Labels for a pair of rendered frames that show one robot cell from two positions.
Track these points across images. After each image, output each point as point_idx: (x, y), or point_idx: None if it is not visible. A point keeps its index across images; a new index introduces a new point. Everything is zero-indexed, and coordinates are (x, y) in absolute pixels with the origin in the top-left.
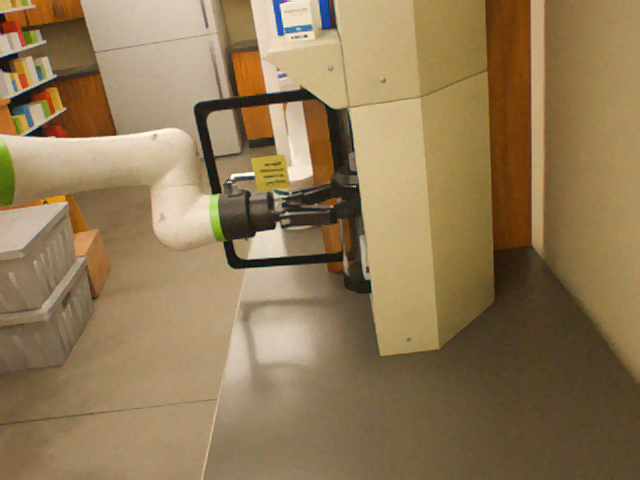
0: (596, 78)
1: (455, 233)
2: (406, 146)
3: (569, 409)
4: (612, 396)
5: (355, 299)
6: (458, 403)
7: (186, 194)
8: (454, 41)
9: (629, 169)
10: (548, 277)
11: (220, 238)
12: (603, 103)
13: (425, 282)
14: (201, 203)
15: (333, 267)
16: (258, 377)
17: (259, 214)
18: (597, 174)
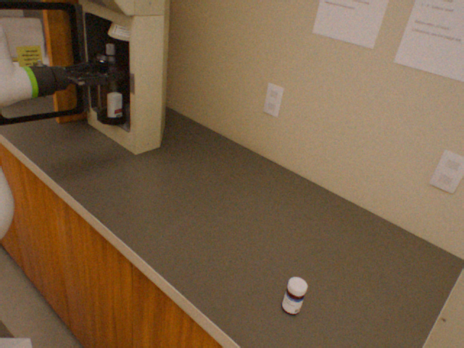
0: (208, 17)
1: (163, 88)
2: (156, 40)
3: (227, 156)
4: (236, 149)
5: (93, 134)
6: (188, 164)
7: (9, 64)
8: None
9: (230, 57)
10: (177, 114)
11: (35, 95)
12: (213, 28)
13: (157, 112)
14: (19, 72)
15: (62, 120)
16: (77, 177)
17: (61, 79)
18: (208, 61)
